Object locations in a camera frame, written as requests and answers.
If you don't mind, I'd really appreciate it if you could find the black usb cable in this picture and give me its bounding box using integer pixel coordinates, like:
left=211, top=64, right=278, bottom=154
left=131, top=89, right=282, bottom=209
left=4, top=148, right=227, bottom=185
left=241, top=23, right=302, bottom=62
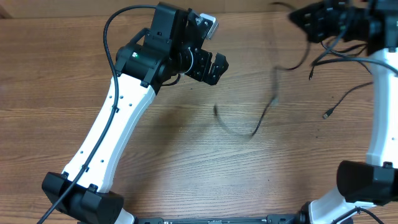
left=322, top=81, right=374, bottom=120
left=308, top=40, right=374, bottom=81
left=213, top=2, right=312, bottom=139

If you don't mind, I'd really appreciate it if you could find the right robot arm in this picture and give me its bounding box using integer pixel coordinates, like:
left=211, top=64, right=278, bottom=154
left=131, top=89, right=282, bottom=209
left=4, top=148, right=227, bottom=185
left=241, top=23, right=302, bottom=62
left=289, top=0, right=397, bottom=223

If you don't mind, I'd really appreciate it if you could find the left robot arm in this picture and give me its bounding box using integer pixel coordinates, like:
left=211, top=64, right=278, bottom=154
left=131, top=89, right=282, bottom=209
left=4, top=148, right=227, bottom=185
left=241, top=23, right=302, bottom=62
left=42, top=2, right=228, bottom=223

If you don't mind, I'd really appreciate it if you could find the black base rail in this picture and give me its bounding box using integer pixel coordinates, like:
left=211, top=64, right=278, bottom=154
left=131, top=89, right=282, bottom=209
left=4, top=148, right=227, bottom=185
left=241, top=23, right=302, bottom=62
left=133, top=214, right=297, bottom=224

